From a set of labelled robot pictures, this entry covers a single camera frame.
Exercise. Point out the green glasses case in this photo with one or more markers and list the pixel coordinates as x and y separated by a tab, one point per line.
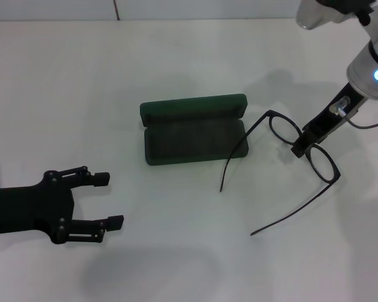
192	141

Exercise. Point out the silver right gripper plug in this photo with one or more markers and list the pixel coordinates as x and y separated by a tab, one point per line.
338	106

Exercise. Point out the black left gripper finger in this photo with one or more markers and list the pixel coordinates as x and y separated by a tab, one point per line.
115	222
101	179

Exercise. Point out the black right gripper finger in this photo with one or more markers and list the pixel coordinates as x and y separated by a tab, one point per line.
315	136
302	147

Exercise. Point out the black glasses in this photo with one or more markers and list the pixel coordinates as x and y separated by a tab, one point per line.
271	113

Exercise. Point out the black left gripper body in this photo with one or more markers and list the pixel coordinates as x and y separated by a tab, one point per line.
25	209

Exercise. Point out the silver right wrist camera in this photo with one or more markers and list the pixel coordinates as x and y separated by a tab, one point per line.
312	14

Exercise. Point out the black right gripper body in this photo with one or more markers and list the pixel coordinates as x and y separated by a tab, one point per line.
327	121

